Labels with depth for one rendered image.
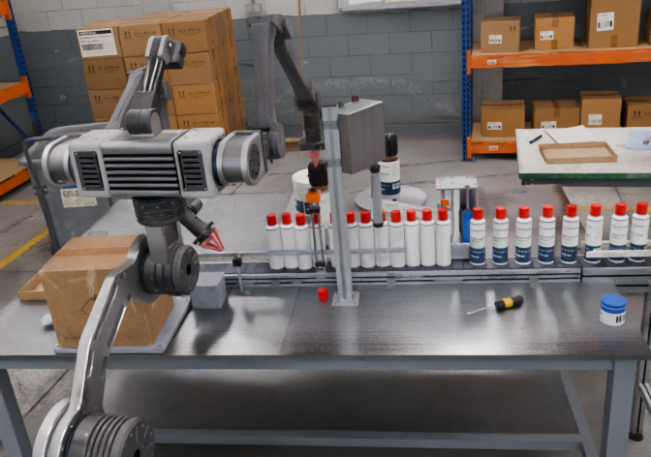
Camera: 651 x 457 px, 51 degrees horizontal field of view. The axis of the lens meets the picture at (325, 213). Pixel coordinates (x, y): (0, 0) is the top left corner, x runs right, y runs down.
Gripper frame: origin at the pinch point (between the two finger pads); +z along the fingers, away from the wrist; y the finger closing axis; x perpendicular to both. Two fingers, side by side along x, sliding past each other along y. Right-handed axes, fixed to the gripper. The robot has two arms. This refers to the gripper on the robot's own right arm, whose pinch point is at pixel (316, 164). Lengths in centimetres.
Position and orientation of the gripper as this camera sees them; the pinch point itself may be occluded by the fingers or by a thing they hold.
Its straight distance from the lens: 248.0
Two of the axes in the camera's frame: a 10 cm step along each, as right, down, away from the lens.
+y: -9.9, 0.3, 1.4
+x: -1.2, 4.3, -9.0
